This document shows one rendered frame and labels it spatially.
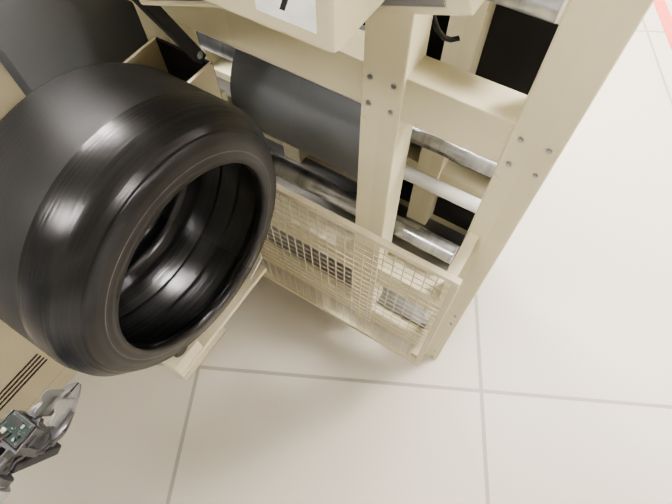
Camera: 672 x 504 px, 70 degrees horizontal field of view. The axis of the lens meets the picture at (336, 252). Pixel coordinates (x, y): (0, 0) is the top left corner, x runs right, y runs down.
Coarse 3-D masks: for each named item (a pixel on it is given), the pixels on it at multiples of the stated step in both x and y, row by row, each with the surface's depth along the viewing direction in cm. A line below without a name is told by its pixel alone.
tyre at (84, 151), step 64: (128, 64) 87; (0, 128) 74; (64, 128) 73; (128, 128) 73; (192, 128) 78; (256, 128) 97; (0, 192) 72; (64, 192) 69; (128, 192) 71; (192, 192) 127; (256, 192) 108; (0, 256) 73; (64, 256) 69; (128, 256) 75; (192, 256) 127; (256, 256) 119; (64, 320) 74; (128, 320) 114; (192, 320) 110
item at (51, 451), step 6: (60, 444) 103; (48, 450) 100; (54, 450) 102; (42, 456) 99; (48, 456) 101; (18, 462) 93; (24, 462) 95; (30, 462) 96; (36, 462) 98; (18, 468) 94; (24, 468) 95
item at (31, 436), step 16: (16, 416) 92; (0, 432) 91; (16, 432) 91; (32, 432) 90; (48, 432) 96; (0, 448) 89; (16, 448) 90; (32, 448) 92; (0, 464) 89; (0, 480) 89
